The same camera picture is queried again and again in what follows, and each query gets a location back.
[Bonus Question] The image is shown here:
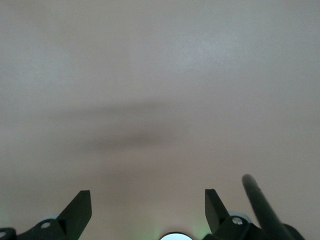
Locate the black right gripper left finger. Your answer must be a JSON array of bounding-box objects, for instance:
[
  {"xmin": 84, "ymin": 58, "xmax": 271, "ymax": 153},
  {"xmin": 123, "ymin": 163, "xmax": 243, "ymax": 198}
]
[{"xmin": 0, "ymin": 190, "xmax": 93, "ymax": 240}]

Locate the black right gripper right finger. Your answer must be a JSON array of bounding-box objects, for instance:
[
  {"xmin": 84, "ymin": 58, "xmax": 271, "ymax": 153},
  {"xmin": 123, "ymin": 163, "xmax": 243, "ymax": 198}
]
[{"xmin": 199, "ymin": 188, "xmax": 261, "ymax": 240}]

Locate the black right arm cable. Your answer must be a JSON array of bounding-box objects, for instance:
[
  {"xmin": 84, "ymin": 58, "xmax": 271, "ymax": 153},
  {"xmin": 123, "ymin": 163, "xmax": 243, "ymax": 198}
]
[{"xmin": 241, "ymin": 174, "xmax": 305, "ymax": 240}]

